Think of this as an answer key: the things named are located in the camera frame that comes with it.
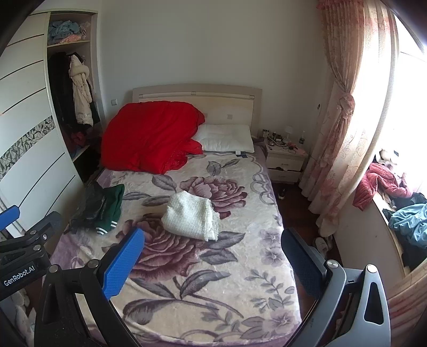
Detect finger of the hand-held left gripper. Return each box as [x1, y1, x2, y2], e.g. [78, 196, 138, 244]
[0, 205, 21, 232]
[0, 211, 63, 253]

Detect white slippers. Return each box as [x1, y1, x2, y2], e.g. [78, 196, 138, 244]
[314, 235, 335, 257]

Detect light blue garment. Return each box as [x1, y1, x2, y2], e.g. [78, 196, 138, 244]
[388, 203, 427, 250]

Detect pink floral curtain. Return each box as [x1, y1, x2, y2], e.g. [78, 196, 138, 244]
[298, 0, 400, 236]

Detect green jacket with striped cuffs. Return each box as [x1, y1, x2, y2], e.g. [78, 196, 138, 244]
[94, 183, 126, 236]

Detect white wardrobe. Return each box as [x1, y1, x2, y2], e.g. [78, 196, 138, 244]
[0, 10, 108, 242]

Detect white nightstand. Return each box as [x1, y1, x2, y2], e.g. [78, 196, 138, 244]
[264, 137, 309, 184]

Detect cream hooded coat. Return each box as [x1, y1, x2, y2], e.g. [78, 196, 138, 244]
[68, 53, 94, 127]

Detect black crumpled clothes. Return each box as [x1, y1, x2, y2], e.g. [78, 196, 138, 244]
[382, 191, 427, 221]

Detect cream knit sweater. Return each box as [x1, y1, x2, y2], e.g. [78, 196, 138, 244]
[161, 191, 221, 242]

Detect beige bed headboard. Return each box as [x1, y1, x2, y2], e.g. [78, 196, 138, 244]
[132, 83, 263, 135]

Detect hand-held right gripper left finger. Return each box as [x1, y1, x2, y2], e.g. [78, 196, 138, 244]
[35, 227, 146, 347]

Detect dark red clothes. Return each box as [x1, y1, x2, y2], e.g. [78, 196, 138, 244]
[66, 131, 97, 149]

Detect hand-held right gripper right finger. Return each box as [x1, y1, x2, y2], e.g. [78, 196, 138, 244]
[281, 227, 392, 347]

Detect pink folded garment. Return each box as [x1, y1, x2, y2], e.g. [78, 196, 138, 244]
[63, 23, 92, 44]

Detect dark hanging clothes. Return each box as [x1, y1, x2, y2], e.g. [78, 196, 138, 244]
[49, 51, 76, 136]

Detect blue-grey crumpled garment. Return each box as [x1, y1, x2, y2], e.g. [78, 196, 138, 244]
[48, 20, 81, 45]

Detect black leather jacket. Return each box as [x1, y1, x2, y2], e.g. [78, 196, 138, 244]
[64, 181, 107, 235]

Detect red quilt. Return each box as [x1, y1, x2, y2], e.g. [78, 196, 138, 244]
[100, 101, 206, 175]

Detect pink fuzzy garment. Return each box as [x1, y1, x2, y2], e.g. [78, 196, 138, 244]
[353, 162, 412, 211]

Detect white fluffy cloth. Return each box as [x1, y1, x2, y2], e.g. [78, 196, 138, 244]
[13, 290, 35, 347]

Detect floral plush blanket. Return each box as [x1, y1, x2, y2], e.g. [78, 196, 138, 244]
[50, 152, 303, 345]

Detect white pillow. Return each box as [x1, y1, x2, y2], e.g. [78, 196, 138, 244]
[193, 124, 255, 154]

